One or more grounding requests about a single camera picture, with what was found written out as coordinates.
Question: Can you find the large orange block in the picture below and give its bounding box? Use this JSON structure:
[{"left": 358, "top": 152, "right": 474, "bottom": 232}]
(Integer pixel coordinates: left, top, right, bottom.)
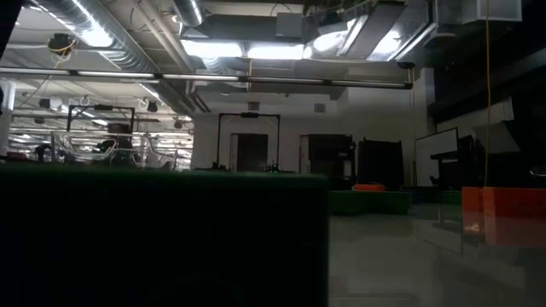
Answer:
[
  {"left": 352, "top": 182, "right": 387, "bottom": 193},
  {"left": 483, "top": 186, "right": 546, "bottom": 219},
  {"left": 462, "top": 186, "right": 486, "bottom": 213}
]

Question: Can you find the distant black robot table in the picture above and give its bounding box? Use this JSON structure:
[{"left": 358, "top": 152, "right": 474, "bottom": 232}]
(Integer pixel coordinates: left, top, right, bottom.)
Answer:
[{"left": 194, "top": 161, "right": 296, "bottom": 175}]

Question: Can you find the dark door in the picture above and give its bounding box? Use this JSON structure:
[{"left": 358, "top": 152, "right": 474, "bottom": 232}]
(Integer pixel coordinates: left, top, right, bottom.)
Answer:
[{"left": 229, "top": 133, "right": 269, "bottom": 173}]

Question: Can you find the bright ceiling light panel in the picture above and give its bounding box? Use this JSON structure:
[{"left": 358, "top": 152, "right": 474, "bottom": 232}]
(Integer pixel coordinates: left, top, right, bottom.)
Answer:
[
  {"left": 246, "top": 43, "right": 305, "bottom": 61},
  {"left": 181, "top": 39, "right": 244, "bottom": 59}
]

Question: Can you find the whiteboard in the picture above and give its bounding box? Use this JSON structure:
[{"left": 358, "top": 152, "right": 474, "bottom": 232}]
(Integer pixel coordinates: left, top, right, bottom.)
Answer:
[{"left": 415, "top": 127, "right": 460, "bottom": 188}]

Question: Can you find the grey tilted panel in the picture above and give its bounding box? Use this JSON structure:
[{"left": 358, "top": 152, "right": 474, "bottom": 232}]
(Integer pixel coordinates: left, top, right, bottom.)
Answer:
[{"left": 473, "top": 120, "right": 521, "bottom": 154}]

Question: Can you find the white ceiling box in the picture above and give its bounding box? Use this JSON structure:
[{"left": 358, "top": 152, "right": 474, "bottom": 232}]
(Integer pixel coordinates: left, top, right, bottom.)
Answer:
[{"left": 462, "top": 0, "right": 522, "bottom": 23}]

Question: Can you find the long black light rail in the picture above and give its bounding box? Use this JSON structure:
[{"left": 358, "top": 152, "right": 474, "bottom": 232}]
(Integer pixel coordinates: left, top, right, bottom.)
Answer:
[{"left": 0, "top": 67, "right": 414, "bottom": 90}]

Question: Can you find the grey duct box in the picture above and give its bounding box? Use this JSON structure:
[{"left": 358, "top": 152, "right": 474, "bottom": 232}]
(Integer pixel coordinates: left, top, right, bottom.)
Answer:
[{"left": 276, "top": 12, "right": 305, "bottom": 38}]

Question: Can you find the shiny metal air duct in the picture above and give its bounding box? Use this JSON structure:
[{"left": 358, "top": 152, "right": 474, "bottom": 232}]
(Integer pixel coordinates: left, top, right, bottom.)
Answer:
[{"left": 305, "top": 0, "right": 436, "bottom": 61}]

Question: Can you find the silver round duct pipe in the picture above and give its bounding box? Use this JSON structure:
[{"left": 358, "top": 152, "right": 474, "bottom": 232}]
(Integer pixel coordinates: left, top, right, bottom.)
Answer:
[{"left": 172, "top": 0, "right": 205, "bottom": 27}]

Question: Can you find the silver spiral air duct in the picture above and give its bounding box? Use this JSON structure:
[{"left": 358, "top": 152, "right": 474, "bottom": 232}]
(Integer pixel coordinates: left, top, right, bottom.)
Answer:
[{"left": 29, "top": 0, "right": 160, "bottom": 72}]

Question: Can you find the black yellow cable reel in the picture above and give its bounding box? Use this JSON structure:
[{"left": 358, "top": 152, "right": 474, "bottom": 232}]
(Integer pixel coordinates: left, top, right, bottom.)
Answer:
[{"left": 47, "top": 32, "right": 77, "bottom": 59}]

